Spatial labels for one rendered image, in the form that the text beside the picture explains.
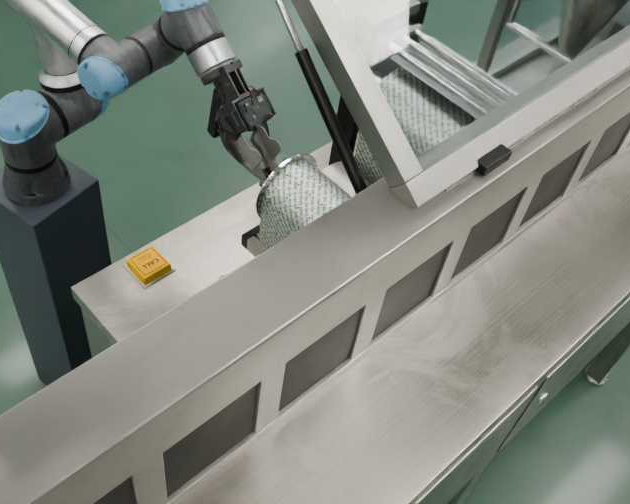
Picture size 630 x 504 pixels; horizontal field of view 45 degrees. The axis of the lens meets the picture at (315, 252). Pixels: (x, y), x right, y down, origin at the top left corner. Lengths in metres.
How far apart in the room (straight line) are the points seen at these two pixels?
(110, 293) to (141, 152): 1.66
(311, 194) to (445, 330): 0.41
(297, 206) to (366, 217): 0.50
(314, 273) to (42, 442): 0.29
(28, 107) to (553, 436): 1.92
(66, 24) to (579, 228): 0.91
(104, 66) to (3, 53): 2.53
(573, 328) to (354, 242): 0.40
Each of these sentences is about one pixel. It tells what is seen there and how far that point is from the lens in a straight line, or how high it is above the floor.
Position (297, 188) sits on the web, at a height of 1.31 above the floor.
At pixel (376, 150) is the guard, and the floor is 1.69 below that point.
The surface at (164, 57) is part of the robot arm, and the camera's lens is 1.43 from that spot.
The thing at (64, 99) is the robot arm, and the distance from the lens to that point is 1.80.
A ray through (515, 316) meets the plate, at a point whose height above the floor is 1.44.
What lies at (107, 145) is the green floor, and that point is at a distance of 3.33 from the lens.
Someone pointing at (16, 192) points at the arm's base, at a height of 0.93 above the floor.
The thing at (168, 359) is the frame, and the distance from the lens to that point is 0.69.
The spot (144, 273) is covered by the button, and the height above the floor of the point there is 0.92.
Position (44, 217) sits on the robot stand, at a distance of 1.84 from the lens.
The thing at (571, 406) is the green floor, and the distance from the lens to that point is 2.81.
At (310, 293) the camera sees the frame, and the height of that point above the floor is 1.65.
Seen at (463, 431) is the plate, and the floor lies 1.44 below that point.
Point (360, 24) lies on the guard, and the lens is 0.86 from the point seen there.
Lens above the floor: 2.24
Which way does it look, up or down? 50 degrees down
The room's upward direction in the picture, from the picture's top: 10 degrees clockwise
